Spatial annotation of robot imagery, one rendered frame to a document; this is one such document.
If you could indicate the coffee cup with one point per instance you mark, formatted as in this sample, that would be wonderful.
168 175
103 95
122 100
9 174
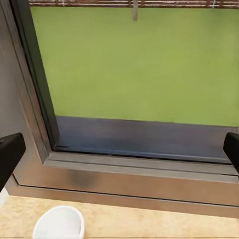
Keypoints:
61 222

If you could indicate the countertop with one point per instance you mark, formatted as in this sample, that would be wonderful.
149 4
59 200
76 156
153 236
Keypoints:
18 217

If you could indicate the fixed window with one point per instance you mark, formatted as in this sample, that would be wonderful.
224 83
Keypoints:
123 103

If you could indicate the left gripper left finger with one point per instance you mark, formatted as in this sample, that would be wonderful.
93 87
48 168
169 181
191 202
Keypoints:
12 149

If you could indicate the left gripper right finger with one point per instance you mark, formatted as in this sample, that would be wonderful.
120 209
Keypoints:
231 148

